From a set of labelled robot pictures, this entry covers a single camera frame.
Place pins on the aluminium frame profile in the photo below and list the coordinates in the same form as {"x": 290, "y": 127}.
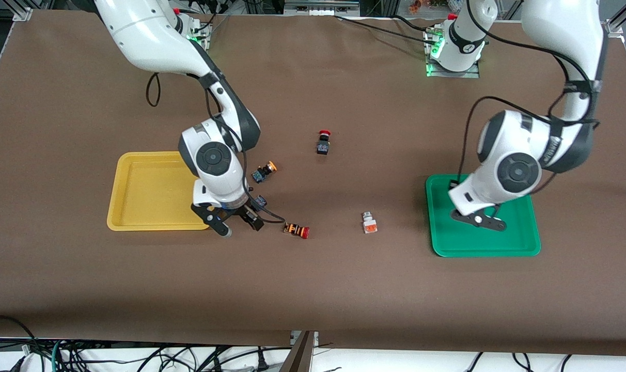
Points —
{"x": 22, "y": 13}
{"x": 615, "y": 26}

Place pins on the red mushroom button black body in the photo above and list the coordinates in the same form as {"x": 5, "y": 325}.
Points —
{"x": 323, "y": 147}

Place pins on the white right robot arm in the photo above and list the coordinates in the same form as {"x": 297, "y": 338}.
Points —
{"x": 153, "y": 36}

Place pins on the white button orange contact block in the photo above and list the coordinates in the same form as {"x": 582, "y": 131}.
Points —
{"x": 370, "y": 225}

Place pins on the red button orange striped body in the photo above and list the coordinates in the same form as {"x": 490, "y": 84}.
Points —
{"x": 295, "y": 229}

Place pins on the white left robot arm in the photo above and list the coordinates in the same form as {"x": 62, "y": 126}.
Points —
{"x": 561, "y": 31}

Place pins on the grey metal rail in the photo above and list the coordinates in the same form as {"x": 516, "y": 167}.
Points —
{"x": 321, "y": 6}

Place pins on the green plastic tray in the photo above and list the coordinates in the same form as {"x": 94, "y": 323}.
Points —
{"x": 514, "y": 237}

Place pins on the yellow plastic tray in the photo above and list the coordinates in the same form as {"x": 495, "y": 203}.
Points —
{"x": 147, "y": 191}

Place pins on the yellow push button black body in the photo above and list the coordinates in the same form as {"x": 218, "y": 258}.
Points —
{"x": 261, "y": 202}
{"x": 261, "y": 174}

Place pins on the brown table mat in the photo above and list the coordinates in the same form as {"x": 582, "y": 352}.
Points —
{"x": 313, "y": 289}

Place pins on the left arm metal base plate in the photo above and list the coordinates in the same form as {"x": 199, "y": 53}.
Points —
{"x": 452, "y": 74}

